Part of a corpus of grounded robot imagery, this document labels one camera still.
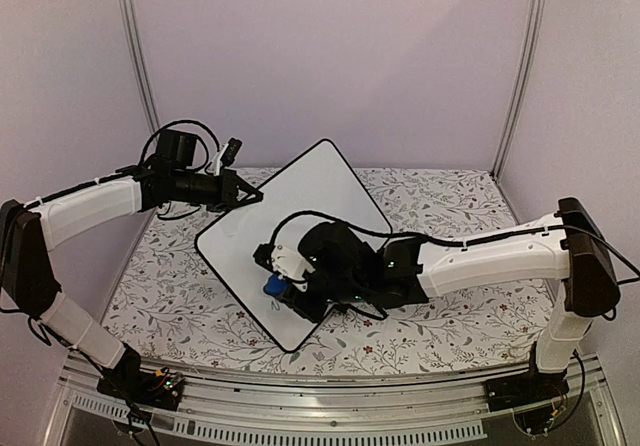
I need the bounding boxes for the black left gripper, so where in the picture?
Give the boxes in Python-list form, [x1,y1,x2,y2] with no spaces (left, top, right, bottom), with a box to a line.
[173,168,263,213]

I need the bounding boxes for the blue whiteboard eraser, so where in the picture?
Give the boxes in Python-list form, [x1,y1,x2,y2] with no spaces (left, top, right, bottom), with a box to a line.
[263,275,289,298]

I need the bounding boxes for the white whiteboard black frame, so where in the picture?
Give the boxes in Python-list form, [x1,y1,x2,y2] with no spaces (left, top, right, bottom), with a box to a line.
[195,139,392,353]

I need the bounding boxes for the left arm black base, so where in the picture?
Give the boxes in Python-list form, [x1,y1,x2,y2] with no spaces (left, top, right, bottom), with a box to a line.
[97,345,184,411]

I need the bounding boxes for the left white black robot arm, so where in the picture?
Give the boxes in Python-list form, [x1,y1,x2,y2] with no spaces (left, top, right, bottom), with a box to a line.
[1,166,263,400]

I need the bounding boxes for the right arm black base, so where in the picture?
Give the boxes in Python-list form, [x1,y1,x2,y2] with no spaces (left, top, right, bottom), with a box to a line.
[483,363,569,436]

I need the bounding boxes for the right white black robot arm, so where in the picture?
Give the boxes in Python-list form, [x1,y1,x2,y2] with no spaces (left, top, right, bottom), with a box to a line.
[263,197,639,402]

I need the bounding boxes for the floral patterned table mat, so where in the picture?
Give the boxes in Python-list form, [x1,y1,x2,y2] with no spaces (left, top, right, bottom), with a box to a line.
[102,168,552,376]

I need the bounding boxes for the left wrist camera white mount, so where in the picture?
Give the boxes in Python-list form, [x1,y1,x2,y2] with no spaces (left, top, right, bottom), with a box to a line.
[142,117,245,175]

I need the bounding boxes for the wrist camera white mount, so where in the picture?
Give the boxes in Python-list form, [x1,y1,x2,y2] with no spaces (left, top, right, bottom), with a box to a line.
[142,117,245,175]
[253,209,376,287]

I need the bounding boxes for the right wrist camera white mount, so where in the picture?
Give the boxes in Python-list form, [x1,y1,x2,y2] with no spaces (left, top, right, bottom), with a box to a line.
[253,209,376,287]

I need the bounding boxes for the aluminium front rail frame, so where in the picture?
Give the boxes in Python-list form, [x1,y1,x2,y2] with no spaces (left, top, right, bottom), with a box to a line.
[43,354,630,445]

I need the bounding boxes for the left aluminium corner post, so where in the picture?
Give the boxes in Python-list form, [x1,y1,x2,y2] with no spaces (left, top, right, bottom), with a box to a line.
[112,0,174,180]

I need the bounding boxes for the aluminium corner post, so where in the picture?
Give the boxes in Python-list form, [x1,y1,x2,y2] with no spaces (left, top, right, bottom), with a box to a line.
[112,0,174,180]
[492,0,550,176]

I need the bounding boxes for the right aluminium corner post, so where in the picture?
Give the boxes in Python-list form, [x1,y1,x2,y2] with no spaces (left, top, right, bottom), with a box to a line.
[492,0,550,176]

